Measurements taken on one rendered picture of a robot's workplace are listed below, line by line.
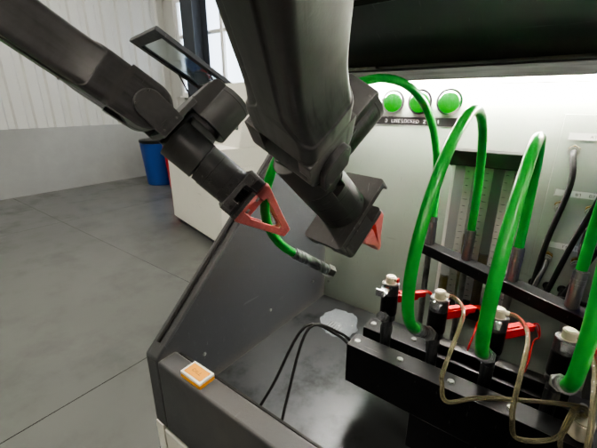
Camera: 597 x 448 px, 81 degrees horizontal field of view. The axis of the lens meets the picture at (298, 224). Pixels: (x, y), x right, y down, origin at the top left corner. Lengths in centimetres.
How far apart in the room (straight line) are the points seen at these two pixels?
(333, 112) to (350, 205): 18
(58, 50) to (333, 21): 36
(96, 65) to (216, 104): 14
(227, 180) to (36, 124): 648
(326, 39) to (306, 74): 2
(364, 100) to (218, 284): 48
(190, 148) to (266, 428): 40
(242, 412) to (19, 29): 54
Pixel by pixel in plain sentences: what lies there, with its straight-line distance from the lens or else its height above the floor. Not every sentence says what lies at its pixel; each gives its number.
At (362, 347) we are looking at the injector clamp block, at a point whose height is 98.
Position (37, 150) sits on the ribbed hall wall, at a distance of 689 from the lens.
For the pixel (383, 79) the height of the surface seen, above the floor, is 141.
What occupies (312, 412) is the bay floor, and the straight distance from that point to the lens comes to 75.
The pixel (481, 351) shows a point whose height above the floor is 113.
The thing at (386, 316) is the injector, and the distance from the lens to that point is 62.
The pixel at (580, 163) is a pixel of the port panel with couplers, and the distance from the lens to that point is 79.
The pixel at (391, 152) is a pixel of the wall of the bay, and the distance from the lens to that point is 86.
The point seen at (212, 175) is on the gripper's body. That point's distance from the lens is 49.
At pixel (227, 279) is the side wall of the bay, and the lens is 74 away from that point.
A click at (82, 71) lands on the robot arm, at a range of 48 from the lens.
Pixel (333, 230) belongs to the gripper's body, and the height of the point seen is 123.
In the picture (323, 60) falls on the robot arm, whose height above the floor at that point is 140.
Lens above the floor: 138
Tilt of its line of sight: 19 degrees down
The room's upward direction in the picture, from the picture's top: straight up
